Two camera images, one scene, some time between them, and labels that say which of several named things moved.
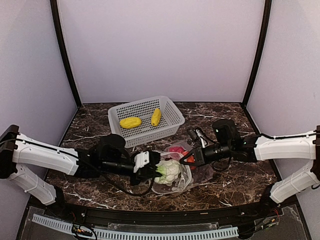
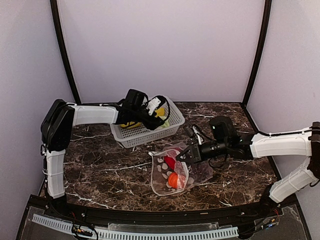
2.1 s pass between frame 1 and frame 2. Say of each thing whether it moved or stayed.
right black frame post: stayed
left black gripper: moved
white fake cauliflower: moved
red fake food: moved
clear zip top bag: stayed
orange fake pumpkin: moved
